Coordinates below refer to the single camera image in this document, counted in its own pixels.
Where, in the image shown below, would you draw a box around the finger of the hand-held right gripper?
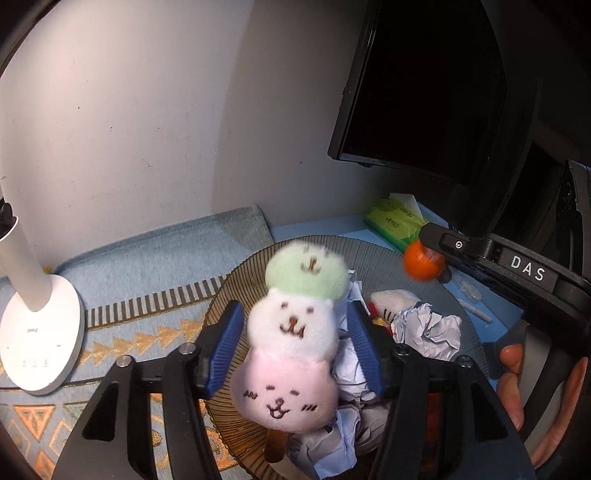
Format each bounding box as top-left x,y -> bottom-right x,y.
438,265 -> 490,283
418,222 -> 500,274

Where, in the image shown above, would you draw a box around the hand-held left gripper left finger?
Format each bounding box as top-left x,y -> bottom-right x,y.
53,300 -> 245,480

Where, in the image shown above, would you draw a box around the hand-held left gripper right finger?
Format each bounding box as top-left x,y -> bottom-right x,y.
348,300 -> 536,480

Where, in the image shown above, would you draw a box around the orange fruit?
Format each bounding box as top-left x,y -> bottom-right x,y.
403,240 -> 446,281

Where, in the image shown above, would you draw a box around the blue white plush toy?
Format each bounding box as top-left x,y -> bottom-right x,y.
369,290 -> 419,326

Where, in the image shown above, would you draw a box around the pink white green dango plush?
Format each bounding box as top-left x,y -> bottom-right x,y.
231,237 -> 349,462

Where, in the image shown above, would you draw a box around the brown ribbed glass bowl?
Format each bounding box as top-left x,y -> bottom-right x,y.
201,235 -> 485,480

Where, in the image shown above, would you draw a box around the person's right hand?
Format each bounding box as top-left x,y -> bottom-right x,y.
499,344 -> 591,467

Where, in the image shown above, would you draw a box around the small clear plastic piece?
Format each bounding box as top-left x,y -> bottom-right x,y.
455,277 -> 485,301

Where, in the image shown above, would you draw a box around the white pen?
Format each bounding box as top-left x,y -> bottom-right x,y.
457,298 -> 492,324

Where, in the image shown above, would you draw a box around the green tissue pack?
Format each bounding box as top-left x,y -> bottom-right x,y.
362,193 -> 428,252

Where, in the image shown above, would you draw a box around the patterned blue woven mat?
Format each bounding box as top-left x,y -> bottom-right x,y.
0,205 -> 273,480

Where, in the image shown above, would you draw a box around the black monitor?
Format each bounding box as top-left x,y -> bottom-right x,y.
328,0 -> 509,186

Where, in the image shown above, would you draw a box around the white desk lamp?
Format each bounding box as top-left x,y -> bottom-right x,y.
0,182 -> 86,396

